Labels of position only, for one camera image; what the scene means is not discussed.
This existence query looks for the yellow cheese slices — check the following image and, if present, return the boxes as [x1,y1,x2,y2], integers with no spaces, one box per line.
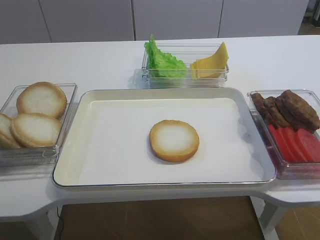
[190,42,229,79]

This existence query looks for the clear meat tomato container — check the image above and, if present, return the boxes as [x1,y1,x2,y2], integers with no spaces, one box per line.
[247,89,320,179]

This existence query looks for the right brown meat patty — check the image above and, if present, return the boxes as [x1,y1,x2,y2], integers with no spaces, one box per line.
[275,89,320,134]

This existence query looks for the white metal tray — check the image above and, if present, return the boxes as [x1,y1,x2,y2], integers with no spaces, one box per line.
[52,87,277,187]

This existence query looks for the bun half on tray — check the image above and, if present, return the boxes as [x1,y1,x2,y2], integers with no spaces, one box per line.
[149,120,200,163]

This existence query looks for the white parchment paper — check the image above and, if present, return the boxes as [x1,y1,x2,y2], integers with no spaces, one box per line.
[78,98,274,185]

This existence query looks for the clear bun container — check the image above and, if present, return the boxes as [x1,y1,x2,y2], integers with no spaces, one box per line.
[0,83,78,167]

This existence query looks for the front left bun half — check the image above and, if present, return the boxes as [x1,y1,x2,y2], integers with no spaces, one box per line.
[0,113,21,149]

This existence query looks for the front right bun half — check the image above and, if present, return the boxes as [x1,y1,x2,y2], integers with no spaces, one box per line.
[10,112,62,148]

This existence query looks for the remaining green lettuce leaves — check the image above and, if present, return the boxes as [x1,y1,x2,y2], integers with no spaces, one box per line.
[144,34,187,79]

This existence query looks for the back bun half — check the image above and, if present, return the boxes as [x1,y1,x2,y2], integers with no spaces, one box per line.
[16,81,67,119]

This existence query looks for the left brown meat patties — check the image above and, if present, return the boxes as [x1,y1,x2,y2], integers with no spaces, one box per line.
[250,93,291,129]

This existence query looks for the red tomato slices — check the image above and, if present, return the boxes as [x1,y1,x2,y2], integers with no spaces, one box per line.
[268,124,320,163]

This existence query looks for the clear lettuce cheese container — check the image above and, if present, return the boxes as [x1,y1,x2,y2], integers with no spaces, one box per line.
[141,43,229,89]

